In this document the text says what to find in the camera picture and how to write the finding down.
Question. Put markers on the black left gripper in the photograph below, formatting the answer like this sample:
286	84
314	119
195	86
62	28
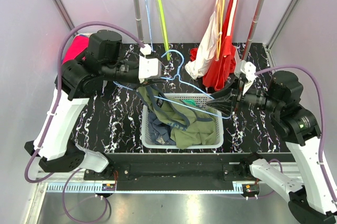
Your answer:
151	81

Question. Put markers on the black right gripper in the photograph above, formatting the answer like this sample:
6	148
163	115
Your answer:
224	100

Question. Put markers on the olive green tank top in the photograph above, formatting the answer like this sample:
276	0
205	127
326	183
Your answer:
189	125

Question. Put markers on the navy blue tank top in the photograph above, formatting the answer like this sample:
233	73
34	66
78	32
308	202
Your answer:
160	133

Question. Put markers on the light blue wire hanger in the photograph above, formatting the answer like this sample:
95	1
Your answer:
147	7

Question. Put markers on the lime green hanger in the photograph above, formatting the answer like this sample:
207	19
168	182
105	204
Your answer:
163	24

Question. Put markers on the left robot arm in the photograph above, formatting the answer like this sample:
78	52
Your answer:
89	62

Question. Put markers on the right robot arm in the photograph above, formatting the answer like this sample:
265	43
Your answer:
309	201

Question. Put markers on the red tank top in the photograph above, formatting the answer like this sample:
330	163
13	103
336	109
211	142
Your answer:
220	70

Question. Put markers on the white tank top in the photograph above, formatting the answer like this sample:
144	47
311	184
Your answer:
205	52

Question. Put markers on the yellow plastic hanger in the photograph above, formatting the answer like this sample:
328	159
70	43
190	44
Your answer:
219	7

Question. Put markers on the white hanger under red top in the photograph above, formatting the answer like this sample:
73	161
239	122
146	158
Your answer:
231	19

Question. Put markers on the white plastic mesh basket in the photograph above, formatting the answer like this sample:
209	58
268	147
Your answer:
200	100

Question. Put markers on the folded clothes stack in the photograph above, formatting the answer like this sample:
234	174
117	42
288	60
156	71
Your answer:
77	46

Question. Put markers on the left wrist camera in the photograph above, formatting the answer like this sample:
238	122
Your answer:
149	68

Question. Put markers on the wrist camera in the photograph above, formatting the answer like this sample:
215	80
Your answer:
149	68
248	70

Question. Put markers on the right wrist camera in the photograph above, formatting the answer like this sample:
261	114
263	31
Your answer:
248	70

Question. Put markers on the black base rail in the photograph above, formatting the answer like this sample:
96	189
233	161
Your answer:
175	172

